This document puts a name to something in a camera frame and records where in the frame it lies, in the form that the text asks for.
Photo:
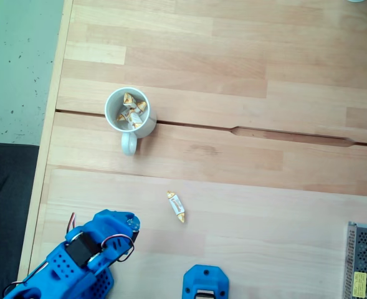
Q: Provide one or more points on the white gold sweet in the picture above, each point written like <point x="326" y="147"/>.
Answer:
<point x="133" y="119"/>
<point x="141" y="106"/>
<point x="127" y="99"/>
<point x="176" y="206"/>

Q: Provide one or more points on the white mug with black print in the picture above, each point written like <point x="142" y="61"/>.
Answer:
<point x="150" y="120"/>

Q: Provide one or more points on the small white object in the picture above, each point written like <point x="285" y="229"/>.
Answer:
<point x="356" y="1"/>

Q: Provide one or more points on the blue post base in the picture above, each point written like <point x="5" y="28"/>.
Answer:
<point x="191" y="280"/>

